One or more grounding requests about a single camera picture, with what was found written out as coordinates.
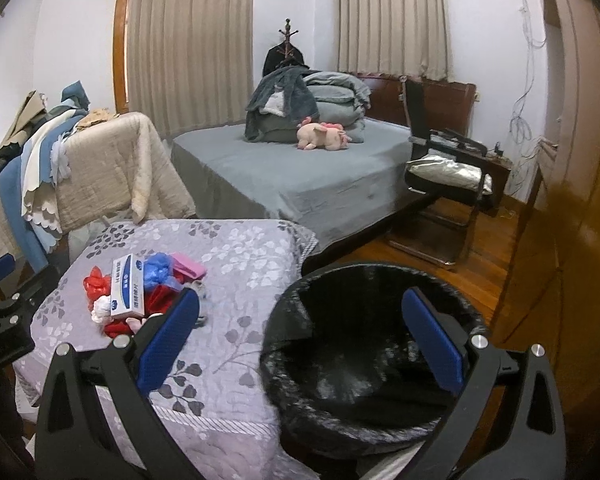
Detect beige curtain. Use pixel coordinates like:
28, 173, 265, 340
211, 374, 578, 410
126, 0, 253, 139
338, 0, 450, 80

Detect grey sock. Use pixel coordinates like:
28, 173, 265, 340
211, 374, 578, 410
187, 281, 210, 327

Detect pink plush pig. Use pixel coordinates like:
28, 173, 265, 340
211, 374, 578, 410
297, 117, 351, 151

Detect black cantilever chair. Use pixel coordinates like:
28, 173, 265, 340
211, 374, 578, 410
388, 77, 492, 269

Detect white blue alcohol pads box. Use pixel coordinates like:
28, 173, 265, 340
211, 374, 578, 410
110, 254, 145, 320

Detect wooden wardrobe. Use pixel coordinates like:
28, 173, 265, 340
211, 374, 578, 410
491, 0, 600, 437

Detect bed with grey sheet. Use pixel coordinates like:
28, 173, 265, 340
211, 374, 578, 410
171, 119, 421, 249

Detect pink face mask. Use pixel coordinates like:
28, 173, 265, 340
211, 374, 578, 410
171, 252, 207, 281

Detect left beige curtain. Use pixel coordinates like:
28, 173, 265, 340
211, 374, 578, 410
126, 0, 253, 139

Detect white plastic bag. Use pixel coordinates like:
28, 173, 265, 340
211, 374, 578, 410
91, 296, 111, 326

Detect beige quilt on rack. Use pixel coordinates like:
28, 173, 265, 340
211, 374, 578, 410
15, 113, 196, 235

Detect blue white scalloped blanket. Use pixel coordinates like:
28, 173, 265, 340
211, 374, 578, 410
0, 81, 90, 271

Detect black lined trash bin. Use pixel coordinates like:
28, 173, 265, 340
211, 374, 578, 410
260, 263, 486, 460

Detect dark wooden headboard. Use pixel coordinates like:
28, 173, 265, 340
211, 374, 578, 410
354, 73, 477, 136

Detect red knotted plastic bag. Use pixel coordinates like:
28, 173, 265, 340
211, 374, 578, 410
83, 266, 111, 311

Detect hanging white cables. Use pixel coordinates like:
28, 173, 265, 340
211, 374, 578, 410
507, 0, 549, 196

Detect right beige curtain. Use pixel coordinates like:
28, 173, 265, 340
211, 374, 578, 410
338, 0, 450, 80

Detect dark teal fleece jacket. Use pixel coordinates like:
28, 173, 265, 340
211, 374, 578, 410
245, 66, 320, 142

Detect pile of folded grey blankets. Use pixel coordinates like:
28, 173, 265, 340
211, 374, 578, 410
257, 70, 370, 143

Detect wooden coat rack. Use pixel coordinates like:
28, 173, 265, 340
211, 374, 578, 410
262, 18, 306, 77

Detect blue plastic bag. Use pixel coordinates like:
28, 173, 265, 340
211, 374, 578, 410
143, 252, 183, 292

